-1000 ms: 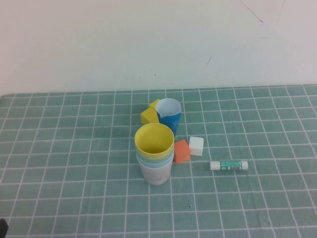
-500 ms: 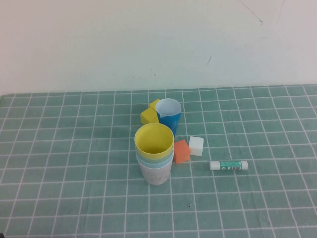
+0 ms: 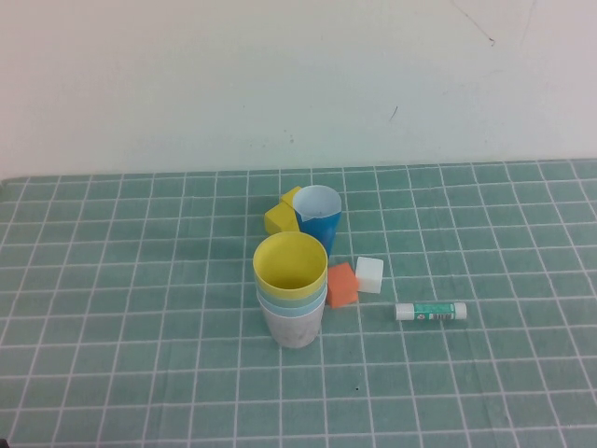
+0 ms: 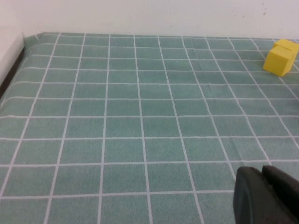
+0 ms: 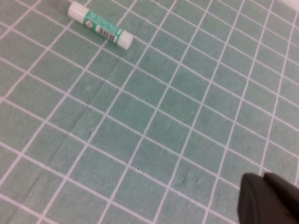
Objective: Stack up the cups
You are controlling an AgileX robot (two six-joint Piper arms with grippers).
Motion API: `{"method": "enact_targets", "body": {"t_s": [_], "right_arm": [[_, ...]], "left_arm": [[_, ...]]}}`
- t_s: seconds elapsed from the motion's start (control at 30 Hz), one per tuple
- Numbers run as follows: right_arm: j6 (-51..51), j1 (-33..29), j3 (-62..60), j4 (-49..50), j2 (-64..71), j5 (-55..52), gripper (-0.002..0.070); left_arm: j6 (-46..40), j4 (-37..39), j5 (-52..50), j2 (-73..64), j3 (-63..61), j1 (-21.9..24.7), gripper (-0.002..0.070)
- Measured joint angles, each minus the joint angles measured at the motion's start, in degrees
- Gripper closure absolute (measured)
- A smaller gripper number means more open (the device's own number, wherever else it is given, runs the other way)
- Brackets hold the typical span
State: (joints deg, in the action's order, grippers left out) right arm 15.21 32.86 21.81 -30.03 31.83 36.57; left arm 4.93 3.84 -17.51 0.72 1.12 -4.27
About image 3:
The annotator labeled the green checkered tablecloth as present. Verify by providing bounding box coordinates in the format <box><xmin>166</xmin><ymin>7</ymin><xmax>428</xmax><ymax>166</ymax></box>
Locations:
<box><xmin>0</xmin><ymin>161</ymin><xmax>597</xmax><ymax>448</ymax></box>

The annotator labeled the dark blue paper cone cup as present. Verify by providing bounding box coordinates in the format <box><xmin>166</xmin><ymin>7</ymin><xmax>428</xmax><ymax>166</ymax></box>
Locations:
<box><xmin>292</xmin><ymin>185</ymin><xmax>342</xmax><ymax>260</ymax></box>

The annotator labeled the orange block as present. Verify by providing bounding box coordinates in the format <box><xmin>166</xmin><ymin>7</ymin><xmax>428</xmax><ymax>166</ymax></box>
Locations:
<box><xmin>326</xmin><ymin>261</ymin><xmax>361</xmax><ymax>310</ymax></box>

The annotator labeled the large yellow block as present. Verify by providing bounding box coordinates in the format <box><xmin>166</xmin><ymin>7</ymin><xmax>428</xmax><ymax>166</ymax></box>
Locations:
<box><xmin>263</xmin><ymin>202</ymin><xmax>301</xmax><ymax>235</ymax></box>

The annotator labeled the light blue plastic cup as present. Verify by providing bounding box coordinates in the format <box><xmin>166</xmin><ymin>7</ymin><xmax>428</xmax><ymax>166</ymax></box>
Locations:
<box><xmin>257</xmin><ymin>294</ymin><xmax>327</xmax><ymax>319</ymax></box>

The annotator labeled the yellow plastic cup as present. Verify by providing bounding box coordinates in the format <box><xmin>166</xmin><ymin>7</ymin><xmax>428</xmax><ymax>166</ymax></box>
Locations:
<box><xmin>252</xmin><ymin>232</ymin><xmax>329</xmax><ymax>301</ymax></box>

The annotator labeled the pale green plastic cup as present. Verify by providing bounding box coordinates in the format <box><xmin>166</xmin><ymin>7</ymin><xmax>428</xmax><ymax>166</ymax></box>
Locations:
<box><xmin>255</xmin><ymin>283</ymin><xmax>328</xmax><ymax>311</ymax></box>

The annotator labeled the white marbled plastic cup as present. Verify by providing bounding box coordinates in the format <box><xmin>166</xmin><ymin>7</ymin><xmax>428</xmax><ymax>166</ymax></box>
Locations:
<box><xmin>259</xmin><ymin>303</ymin><xmax>326</xmax><ymax>351</ymax></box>

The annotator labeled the green white glue stick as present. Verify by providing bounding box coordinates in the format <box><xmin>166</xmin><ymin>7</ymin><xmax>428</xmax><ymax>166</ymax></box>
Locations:
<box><xmin>394</xmin><ymin>301</ymin><xmax>468</xmax><ymax>323</ymax></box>

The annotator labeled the white block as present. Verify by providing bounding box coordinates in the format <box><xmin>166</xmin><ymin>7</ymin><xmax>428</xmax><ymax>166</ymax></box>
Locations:
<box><xmin>354</xmin><ymin>256</ymin><xmax>385</xmax><ymax>296</ymax></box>

